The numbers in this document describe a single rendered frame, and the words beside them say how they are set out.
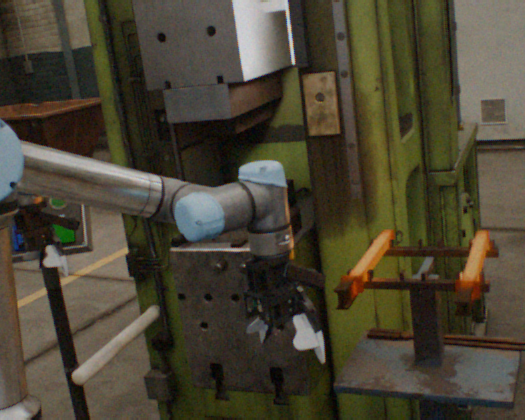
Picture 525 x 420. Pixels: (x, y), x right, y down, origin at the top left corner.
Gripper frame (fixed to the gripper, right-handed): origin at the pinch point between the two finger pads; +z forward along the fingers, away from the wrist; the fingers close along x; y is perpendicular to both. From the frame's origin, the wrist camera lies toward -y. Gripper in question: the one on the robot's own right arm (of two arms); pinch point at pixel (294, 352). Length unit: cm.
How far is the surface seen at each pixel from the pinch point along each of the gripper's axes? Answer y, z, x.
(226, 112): -45, -35, -62
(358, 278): -29.5, -2.2, -8.4
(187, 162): -52, -18, -93
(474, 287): -37.9, -1.3, 14.2
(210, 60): -44, -50, -65
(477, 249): -57, -2, 4
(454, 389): -40.8, 25.6, 6.1
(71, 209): -14, -12, -101
